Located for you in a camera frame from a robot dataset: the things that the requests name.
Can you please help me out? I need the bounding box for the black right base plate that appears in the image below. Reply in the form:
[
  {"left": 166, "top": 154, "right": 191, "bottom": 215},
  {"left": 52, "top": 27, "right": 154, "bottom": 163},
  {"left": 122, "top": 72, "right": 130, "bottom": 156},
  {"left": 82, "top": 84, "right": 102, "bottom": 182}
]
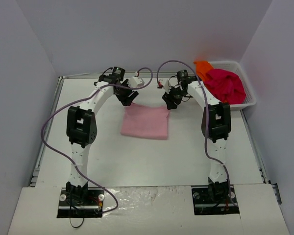
[{"left": 191, "top": 186, "right": 240, "bottom": 215}]

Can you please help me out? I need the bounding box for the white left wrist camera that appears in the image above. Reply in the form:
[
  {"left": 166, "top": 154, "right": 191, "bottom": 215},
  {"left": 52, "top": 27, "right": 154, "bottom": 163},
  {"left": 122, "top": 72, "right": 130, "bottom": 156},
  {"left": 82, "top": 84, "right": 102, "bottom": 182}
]
[{"left": 127, "top": 76, "right": 145, "bottom": 89}]

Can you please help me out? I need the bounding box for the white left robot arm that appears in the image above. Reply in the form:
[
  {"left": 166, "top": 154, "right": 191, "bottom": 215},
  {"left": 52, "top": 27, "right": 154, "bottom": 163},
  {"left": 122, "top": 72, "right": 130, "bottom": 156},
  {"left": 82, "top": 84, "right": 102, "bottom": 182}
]
[{"left": 66, "top": 67, "right": 144, "bottom": 205}]

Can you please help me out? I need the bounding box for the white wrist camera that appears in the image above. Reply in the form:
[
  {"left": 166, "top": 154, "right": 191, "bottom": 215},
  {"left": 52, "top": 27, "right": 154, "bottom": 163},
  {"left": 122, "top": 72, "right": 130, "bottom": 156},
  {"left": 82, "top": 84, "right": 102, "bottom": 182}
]
[
  {"left": 157, "top": 79, "right": 172, "bottom": 93},
  {"left": 127, "top": 76, "right": 145, "bottom": 89}
]

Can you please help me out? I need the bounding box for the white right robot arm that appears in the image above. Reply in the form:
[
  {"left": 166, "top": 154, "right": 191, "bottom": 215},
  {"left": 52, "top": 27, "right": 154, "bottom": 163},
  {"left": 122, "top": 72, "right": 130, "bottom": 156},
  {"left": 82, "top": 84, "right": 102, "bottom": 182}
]
[{"left": 157, "top": 70, "right": 231, "bottom": 202}]

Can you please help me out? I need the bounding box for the black thin cable loop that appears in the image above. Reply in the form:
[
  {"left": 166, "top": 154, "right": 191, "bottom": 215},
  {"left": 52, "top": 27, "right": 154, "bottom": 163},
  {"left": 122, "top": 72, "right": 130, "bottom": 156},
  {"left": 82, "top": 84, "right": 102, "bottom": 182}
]
[{"left": 69, "top": 205, "right": 85, "bottom": 229}]

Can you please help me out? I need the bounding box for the orange t shirt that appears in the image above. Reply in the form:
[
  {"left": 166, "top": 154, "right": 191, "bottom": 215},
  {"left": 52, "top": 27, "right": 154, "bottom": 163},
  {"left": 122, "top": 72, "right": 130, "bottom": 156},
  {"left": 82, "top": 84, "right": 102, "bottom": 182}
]
[{"left": 193, "top": 60, "right": 229, "bottom": 103}]

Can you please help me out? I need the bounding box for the pink t shirt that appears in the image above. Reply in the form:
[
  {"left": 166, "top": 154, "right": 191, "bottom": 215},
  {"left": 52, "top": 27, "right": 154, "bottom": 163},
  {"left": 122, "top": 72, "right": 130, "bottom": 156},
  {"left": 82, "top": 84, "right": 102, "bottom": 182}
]
[{"left": 120, "top": 103, "right": 170, "bottom": 140}]

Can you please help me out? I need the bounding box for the white plastic basket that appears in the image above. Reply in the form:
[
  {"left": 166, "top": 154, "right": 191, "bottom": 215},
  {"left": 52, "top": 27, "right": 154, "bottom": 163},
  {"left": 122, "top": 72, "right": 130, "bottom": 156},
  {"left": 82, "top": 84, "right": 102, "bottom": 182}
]
[{"left": 209, "top": 61, "right": 256, "bottom": 111}]

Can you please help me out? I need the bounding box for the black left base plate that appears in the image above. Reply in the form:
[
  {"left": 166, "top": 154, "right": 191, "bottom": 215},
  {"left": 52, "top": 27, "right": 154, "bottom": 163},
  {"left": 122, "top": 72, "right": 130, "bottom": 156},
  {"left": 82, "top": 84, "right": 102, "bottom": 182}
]
[{"left": 57, "top": 188, "right": 103, "bottom": 218}]

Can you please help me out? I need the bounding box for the magenta t shirt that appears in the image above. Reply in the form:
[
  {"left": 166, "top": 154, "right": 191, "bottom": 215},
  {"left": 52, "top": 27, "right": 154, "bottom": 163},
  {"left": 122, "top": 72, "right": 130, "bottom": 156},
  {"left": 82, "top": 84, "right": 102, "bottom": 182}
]
[{"left": 204, "top": 69, "right": 246, "bottom": 105}]

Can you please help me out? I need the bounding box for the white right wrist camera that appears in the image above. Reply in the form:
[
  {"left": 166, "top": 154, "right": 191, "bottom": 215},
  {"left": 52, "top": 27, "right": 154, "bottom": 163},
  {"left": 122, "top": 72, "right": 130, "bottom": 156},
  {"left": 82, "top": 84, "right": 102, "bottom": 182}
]
[{"left": 157, "top": 79, "right": 172, "bottom": 93}]

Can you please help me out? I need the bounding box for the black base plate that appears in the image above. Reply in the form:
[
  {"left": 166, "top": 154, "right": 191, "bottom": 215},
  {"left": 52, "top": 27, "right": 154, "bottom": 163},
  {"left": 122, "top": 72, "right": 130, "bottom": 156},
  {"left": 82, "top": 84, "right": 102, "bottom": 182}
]
[
  {"left": 57, "top": 188, "right": 103, "bottom": 218},
  {"left": 191, "top": 186, "right": 240, "bottom": 215}
]

